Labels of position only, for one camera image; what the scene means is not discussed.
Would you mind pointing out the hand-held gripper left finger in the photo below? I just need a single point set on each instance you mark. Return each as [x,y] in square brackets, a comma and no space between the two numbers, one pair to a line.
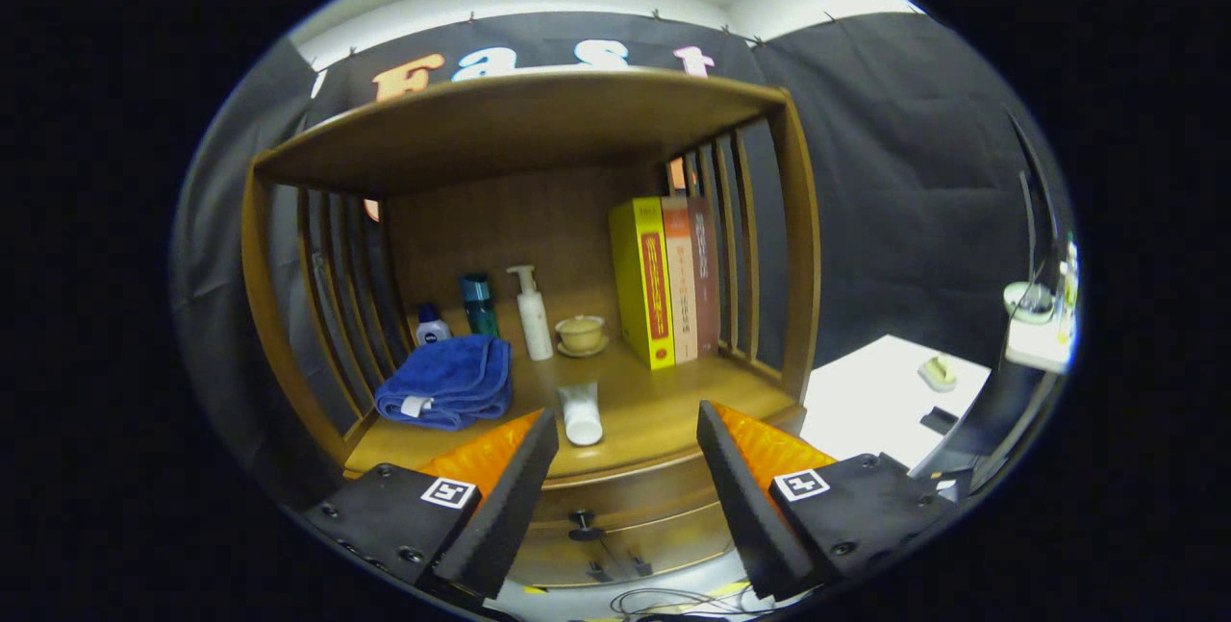
[505,516]

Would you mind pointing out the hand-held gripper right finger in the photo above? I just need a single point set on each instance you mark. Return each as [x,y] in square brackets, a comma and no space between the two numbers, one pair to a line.
[745,507]

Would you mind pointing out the wooden drawer with black knob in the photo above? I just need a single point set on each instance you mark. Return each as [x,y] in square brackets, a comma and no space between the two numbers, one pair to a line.
[654,499]

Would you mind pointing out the white green cream tube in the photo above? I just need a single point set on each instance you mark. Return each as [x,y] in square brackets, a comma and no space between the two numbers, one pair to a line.
[582,415]

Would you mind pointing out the wooden cabinet door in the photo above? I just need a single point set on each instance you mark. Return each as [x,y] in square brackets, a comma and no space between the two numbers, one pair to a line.
[558,561]
[683,537]

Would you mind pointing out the wooden slatted cabinet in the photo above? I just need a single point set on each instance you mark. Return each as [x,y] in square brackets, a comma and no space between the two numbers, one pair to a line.
[529,122]

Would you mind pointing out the blue folded towel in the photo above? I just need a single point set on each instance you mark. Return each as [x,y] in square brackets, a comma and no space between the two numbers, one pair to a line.
[447,377]

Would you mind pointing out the white table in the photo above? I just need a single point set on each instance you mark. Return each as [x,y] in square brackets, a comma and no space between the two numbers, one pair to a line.
[866,401]

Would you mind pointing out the white pump bottle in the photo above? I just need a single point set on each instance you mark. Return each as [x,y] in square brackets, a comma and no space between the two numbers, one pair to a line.
[535,322]

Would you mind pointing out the beige lidded tea bowl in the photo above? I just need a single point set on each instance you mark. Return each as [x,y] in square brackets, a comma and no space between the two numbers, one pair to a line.
[581,334]

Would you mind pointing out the small white blue-capped bottle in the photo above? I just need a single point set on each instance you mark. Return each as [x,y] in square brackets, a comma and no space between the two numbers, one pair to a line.
[432,331]

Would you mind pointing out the small black flat object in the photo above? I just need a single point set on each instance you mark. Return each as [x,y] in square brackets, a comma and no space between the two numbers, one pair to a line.
[938,420]

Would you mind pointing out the teal bottle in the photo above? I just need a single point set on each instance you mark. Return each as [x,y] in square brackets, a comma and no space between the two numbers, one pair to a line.
[478,307]

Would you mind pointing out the small pale green object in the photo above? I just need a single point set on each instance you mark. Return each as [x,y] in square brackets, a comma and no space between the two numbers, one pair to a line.
[938,373]

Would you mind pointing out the orange book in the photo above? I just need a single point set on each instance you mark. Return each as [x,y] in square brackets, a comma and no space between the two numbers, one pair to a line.
[680,276]

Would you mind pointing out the brown book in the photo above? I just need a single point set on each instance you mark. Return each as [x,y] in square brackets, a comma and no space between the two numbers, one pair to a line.
[705,266]

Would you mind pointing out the yellow book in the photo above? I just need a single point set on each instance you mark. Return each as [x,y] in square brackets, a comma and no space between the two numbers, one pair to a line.
[637,286]

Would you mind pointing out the white side shelf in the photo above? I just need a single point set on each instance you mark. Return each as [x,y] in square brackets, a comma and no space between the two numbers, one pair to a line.
[1034,350]

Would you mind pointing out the white bowl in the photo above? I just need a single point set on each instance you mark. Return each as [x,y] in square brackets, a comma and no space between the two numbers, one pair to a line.
[1027,302]

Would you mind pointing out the clear bottle with green cap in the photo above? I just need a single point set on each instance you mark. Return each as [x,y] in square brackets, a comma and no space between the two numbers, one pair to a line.
[1067,290]

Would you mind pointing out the thin black stand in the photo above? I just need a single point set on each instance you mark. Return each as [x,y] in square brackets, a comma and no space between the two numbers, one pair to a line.
[1031,218]

